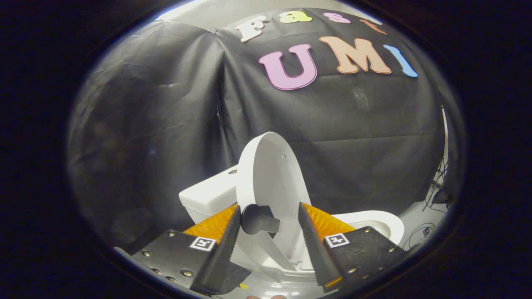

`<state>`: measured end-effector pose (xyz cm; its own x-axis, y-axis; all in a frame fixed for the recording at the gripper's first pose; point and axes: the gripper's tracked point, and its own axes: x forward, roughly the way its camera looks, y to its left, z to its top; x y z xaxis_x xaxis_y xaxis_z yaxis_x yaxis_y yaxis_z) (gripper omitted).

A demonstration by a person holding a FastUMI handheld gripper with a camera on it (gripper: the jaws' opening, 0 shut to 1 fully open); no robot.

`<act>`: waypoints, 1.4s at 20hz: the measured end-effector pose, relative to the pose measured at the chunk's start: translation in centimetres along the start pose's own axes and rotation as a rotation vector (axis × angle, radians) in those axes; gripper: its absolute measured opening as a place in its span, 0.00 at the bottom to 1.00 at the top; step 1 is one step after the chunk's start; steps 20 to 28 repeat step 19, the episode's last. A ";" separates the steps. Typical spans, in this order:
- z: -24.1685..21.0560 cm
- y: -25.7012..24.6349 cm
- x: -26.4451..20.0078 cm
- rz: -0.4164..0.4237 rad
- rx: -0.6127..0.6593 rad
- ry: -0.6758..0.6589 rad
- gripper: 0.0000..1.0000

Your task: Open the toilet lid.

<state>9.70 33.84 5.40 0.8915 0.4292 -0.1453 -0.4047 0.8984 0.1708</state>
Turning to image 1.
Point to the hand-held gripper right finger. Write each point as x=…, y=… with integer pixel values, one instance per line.
x=316, y=249

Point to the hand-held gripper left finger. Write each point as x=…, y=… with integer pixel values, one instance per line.
x=220, y=257

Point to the white toilet lid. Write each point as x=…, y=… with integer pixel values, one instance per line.
x=272, y=174

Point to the white toilet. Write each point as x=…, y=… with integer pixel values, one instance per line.
x=208, y=195

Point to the white toilet seat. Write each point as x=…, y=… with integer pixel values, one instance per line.
x=395, y=226

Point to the small black adapter box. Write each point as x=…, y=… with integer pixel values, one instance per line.
x=427, y=231

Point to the black backdrop cloth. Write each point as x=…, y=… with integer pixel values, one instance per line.
x=353, y=137

